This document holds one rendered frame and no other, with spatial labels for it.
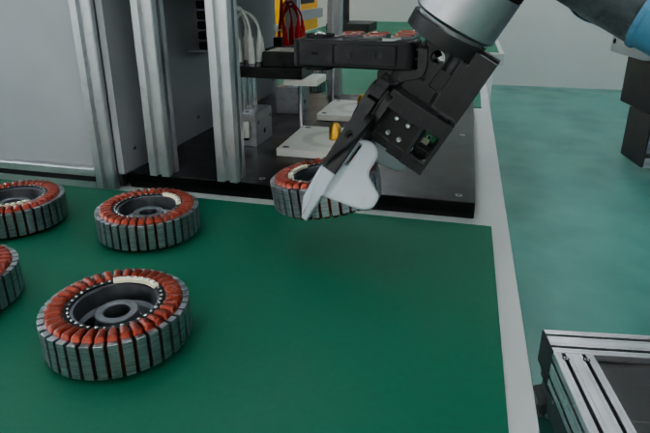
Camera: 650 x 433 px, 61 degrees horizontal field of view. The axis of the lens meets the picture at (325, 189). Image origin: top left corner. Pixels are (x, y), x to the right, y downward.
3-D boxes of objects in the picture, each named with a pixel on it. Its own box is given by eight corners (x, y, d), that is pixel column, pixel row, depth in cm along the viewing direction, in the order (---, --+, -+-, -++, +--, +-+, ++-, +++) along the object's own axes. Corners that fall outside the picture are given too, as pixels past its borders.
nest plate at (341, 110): (402, 107, 116) (403, 101, 116) (394, 124, 103) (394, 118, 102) (334, 104, 120) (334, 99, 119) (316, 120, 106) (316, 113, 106)
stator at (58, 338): (148, 396, 38) (142, 352, 37) (10, 373, 40) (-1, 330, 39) (214, 308, 48) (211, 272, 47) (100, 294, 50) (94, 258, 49)
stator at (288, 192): (395, 184, 60) (391, 151, 59) (362, 222, 50) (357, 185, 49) (302, 186, 64) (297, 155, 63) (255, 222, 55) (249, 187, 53)
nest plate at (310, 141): (387, 136, 94) (387, 129, 94) (372, 162, 81) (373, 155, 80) (303, 131, 98) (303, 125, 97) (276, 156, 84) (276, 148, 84)
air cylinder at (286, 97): (310, 106, 117) (310, 80, 115) (300, 114, 111) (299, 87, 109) (287, 105, 119) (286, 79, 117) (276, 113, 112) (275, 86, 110)
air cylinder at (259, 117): (273, 135, 95) (272, 103, 94) (257, 147, 89) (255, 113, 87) (245, 133, 97) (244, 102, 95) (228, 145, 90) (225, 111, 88)
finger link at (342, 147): (334, 172, 47) (393, 89, 47) (319, 161, 47) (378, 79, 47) (337, 179, 52) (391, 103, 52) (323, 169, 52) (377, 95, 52)
